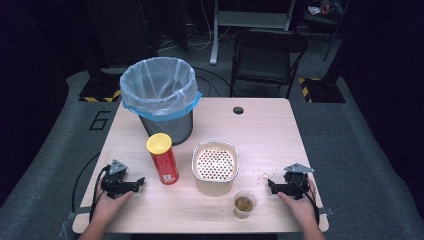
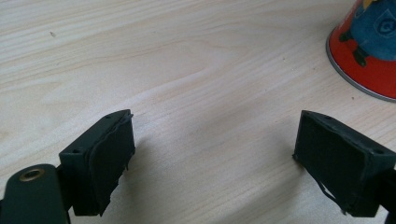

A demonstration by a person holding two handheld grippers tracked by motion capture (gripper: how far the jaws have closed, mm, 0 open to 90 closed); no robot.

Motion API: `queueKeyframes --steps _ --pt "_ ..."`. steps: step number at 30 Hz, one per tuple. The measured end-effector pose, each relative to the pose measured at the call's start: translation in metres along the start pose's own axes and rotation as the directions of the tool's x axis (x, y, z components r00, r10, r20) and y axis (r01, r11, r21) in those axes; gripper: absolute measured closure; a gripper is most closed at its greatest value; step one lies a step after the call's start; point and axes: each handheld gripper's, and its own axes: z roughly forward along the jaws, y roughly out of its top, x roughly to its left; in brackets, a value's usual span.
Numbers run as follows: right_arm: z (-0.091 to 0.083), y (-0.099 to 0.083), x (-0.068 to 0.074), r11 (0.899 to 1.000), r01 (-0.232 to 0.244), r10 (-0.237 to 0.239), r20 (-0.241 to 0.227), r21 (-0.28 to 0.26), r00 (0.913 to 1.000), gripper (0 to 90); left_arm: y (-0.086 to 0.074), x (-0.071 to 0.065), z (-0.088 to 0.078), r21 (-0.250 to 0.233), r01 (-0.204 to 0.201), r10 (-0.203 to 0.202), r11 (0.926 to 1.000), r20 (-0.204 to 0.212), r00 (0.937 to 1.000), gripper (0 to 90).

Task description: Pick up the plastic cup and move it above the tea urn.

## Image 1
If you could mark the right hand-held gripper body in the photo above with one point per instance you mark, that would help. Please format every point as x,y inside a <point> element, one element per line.
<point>296,181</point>

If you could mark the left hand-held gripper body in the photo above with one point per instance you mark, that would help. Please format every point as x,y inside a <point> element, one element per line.
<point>115,181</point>

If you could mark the red can with yellow lid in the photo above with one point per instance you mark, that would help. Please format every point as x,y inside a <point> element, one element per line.
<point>164,163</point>

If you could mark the clear plastic cup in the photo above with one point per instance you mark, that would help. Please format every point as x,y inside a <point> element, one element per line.
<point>244,205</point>

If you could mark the beige container with perforated strainer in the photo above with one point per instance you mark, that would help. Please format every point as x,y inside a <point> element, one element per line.
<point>215,166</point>

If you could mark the grey mesh trash can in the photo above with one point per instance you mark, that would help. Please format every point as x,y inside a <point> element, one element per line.
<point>173,128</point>

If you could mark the translucent blue trash bag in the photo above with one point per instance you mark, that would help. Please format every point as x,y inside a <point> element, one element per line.
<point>156,83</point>

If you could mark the person's left hand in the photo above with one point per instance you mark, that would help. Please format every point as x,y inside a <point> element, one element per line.
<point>108,208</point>

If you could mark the person's right hand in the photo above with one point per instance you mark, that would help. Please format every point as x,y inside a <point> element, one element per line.
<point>300,210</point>

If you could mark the black base with striped edge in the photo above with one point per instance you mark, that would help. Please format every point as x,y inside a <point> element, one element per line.
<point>325,91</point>
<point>100,90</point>

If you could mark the black folding chair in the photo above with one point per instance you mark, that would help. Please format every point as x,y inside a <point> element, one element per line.
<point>263,60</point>

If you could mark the dark table with clutter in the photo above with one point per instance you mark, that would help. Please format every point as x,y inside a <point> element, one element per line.
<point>325,15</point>

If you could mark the grey metal bracket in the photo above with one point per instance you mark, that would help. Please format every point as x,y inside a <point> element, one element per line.
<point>326,211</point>
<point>78,211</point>

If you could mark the white desk frame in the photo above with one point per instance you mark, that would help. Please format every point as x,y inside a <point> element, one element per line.
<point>248,19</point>

